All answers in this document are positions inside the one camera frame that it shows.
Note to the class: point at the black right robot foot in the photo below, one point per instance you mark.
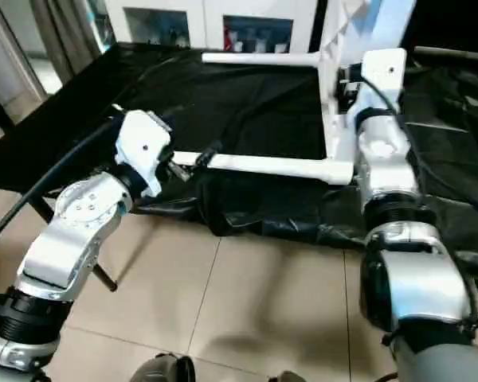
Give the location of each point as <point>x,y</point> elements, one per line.
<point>287,378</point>

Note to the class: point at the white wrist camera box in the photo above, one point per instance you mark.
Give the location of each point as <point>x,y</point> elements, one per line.
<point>143,143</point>
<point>382,72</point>

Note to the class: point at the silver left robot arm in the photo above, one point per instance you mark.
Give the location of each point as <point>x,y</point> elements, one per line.
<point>72,231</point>

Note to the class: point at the black robot foot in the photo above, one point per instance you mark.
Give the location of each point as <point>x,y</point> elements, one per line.
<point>287,378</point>
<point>163,370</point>

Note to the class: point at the black left robot foot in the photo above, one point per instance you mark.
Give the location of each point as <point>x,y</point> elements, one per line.
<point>163,370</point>

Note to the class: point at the white plastic table leg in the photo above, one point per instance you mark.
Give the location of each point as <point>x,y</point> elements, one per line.
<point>255,57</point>
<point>263,165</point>

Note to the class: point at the beige curtain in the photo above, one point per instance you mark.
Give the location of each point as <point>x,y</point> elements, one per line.
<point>64,32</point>

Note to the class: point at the white sideboard cabinet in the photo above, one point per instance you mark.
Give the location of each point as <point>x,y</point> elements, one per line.
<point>211,12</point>

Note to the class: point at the white plastic table top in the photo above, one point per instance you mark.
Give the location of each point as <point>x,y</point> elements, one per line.
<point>338,127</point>

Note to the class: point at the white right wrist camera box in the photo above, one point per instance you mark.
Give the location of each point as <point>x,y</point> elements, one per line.
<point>382,72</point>

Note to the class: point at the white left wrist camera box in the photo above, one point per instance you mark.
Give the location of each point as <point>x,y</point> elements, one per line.
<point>143,143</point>

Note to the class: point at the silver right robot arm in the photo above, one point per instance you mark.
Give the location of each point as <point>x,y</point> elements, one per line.
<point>398,270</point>

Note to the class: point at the black plastic mat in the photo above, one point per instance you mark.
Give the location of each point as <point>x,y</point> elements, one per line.
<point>255,111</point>

